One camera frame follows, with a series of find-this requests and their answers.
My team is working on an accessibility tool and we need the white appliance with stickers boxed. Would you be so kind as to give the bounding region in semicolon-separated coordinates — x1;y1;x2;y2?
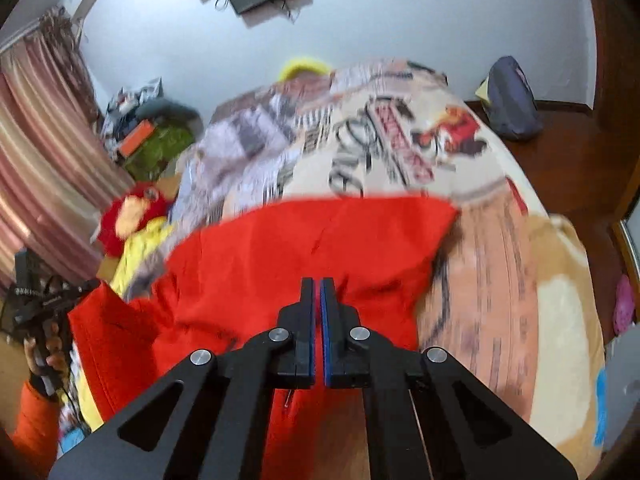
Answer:
594;327;640;456

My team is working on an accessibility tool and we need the person's left forearm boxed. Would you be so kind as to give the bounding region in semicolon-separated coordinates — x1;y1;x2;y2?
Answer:
9;380;65;463

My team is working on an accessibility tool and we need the striped pink curtain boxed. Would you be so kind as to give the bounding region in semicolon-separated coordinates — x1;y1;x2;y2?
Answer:
0;6;130;288

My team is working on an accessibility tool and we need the red plush cloth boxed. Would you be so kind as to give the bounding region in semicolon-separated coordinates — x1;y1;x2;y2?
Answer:
96;182;177;257

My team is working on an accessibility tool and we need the wooden door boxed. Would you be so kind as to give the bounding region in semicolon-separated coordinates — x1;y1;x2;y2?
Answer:
582;0;640;226

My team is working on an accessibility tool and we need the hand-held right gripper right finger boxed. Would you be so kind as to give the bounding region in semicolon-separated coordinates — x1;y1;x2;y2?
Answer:
320;277;577;480

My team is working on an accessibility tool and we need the yellow foam ring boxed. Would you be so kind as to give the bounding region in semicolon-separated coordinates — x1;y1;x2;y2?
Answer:
277;57;334;82

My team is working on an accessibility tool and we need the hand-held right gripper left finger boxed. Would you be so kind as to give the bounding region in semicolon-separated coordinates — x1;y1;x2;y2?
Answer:
47;277;319;480

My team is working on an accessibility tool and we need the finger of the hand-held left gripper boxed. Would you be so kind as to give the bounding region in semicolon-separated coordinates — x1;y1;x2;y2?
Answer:
60;279;102;307

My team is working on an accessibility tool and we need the green patterned bag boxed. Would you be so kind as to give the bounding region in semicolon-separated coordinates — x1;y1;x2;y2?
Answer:
124;127;197;182

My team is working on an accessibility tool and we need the red zip jacket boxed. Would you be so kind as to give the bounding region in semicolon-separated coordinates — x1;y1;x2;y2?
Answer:
67;197;462;480

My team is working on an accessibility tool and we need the pile of household clutter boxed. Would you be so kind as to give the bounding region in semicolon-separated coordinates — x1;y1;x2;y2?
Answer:
101;77;203;182

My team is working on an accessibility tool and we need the pink slipper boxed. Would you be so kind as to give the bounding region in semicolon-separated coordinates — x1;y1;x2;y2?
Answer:
613;274;637;337

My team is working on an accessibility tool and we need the orange box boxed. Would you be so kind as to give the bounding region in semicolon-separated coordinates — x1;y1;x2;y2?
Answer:
118;121;156;158

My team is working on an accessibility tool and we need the printed blanket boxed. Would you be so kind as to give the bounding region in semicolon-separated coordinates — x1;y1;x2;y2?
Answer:
107;57;610;477

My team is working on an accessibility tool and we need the person's left hand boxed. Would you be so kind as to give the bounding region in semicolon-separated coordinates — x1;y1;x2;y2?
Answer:
22;319;72;402

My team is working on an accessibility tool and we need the yellow cloth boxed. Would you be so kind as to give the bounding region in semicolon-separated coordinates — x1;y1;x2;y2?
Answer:
75;217;177;431

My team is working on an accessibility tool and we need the grey blue backpack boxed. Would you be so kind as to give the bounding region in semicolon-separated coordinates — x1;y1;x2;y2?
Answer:
484;55;546;142

